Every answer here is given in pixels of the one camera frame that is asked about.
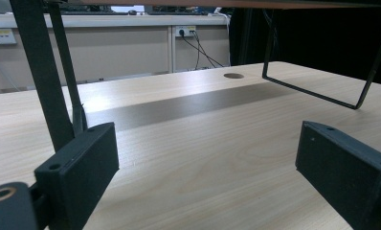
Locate grey office partition desk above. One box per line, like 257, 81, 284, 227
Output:
0, 12, 232, 95

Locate white cable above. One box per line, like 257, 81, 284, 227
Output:
209, 11, 233, 67

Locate black metal rack wooden shelf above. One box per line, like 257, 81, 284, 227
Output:
9, 0, 381, 152

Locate beige labelled socket panel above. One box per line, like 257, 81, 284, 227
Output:
0, 28, 18, 46

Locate black power cables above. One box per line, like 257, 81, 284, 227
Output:
178, 30, 225, 71

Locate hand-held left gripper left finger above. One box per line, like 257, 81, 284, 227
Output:
34, 123, 120, 230

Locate black curtain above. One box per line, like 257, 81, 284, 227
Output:
229, 7, 381, 88

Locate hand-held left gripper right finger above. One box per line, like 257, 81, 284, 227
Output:
295, 120, 381, 230

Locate white wall power outlet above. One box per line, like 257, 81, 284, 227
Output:
175, 25, 197, 38

